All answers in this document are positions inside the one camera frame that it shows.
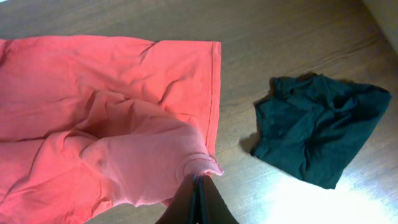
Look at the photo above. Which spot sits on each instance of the crumpled dark green shirt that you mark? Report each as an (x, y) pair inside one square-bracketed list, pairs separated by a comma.
[(311, 127)]

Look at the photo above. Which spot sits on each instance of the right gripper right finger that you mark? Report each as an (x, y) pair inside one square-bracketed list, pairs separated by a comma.
[(212, 207)]

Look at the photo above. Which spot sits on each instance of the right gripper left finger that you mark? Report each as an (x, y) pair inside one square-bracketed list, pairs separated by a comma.
[(179, 208)]

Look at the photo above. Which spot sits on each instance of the orange t-shirt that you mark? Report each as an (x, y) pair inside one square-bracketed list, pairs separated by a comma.
[(91, 122)]

